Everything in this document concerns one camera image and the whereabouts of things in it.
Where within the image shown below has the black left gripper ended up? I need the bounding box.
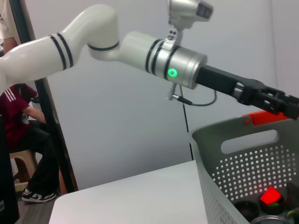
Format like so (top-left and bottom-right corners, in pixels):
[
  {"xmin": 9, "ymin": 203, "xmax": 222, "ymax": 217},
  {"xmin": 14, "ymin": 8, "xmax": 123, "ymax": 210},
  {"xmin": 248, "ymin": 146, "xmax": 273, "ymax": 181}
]
[{"xmin": 197, "ymin": 65, "xmax": 299, "ymax": 120}]

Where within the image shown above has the red sloped toy brick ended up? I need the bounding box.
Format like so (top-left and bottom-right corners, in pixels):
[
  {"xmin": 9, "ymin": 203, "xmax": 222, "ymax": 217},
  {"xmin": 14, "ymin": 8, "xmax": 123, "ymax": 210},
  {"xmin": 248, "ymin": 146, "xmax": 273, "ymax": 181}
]
[{"xmin": 260, "ymin": 186, "xmax": 282, "ymax": 204}]

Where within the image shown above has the glass teacup black holder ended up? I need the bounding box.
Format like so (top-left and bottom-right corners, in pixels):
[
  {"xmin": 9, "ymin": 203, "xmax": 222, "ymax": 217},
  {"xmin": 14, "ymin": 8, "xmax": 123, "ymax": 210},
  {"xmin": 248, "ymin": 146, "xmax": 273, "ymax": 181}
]
[{"xmin": 249, "ymin": 215, "xmax": 294, "ymax": 224}]

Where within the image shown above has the grey perforated storage bin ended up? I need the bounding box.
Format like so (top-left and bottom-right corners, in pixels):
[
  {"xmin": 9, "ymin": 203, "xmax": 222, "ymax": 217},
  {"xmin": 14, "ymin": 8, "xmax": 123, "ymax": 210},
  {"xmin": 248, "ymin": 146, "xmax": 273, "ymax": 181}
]
[{"xmin": 188, "ymin": 115, "xmax": 299, "ymax": 224}]

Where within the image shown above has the small black clay cup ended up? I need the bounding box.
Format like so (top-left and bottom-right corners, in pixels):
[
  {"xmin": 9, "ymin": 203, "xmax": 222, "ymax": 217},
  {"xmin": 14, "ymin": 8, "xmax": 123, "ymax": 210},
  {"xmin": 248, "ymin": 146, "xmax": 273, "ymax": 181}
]
[
  {"xmin": 233, "ymin": 200, "xmax": 260, "ymax": 218},
  {"xmin": 259, "ymin": 193, "xmax": 286, "ymax": 215}
]

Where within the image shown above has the standing person maroon top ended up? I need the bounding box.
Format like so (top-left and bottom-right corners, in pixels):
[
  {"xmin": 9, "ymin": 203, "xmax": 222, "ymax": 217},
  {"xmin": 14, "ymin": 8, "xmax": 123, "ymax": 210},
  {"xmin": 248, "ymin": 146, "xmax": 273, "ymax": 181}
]
[{"xmin": 0, "ymin": 83, "xmax": 60, "ymax": 203}]

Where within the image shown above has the beige plastic stool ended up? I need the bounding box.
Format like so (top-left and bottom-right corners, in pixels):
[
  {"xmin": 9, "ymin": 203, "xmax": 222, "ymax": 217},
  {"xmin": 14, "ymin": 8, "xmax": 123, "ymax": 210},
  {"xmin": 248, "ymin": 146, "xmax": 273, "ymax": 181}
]
[{"xmin": 9, "ymin": 149, "xmax": 40, "ymax": 185}]

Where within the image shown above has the black computer monitor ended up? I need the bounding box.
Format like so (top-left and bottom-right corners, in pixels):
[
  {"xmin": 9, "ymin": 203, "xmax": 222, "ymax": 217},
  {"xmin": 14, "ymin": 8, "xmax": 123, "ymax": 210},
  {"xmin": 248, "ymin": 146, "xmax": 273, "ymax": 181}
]
[{"xmin": 0, "ymin": 115, "xmax": 21, "ymax": 224}]

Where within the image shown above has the orange bin handle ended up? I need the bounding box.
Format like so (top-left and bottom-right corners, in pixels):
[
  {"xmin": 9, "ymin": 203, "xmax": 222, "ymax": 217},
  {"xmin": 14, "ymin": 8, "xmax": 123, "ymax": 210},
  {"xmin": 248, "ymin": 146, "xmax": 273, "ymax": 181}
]
[{"xmin": 242, "ymin": 110, "xmax": 292, "ymax": 126}]

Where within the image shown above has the thin black hanging cable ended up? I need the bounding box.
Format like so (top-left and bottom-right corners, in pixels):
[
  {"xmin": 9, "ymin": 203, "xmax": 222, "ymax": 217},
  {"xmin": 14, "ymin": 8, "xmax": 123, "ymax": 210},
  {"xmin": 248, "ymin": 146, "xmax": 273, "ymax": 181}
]
[{"xmin": 178, "ymin": 84, "xmax": 194, "ymax": 161}]

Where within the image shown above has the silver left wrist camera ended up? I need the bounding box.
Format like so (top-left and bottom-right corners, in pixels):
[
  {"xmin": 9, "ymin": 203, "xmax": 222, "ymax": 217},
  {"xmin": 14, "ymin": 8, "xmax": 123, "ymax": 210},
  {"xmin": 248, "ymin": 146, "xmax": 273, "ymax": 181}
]
[{"xmin": 163, "ymin": 0, "xmax": 214, "ymax": 51}]

